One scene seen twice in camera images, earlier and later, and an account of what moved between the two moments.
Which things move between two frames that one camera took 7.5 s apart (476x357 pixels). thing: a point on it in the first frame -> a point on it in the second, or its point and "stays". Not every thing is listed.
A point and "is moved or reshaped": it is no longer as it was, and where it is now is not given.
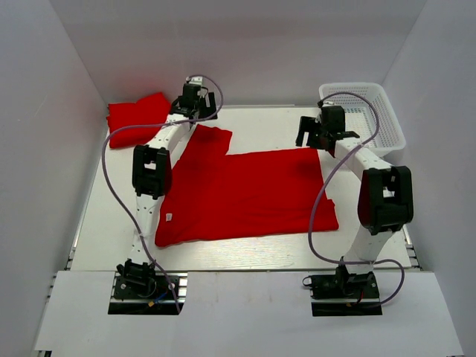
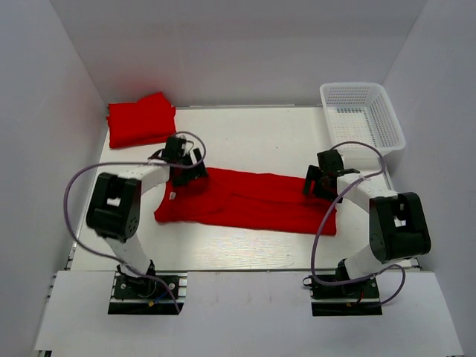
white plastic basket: [368, 113] stays
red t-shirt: [215, 196] is moved or reshaped
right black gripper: [309, 124] -> [313, 174]
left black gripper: [207, 111] -> [193, 173]
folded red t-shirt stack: [152, 109] stays
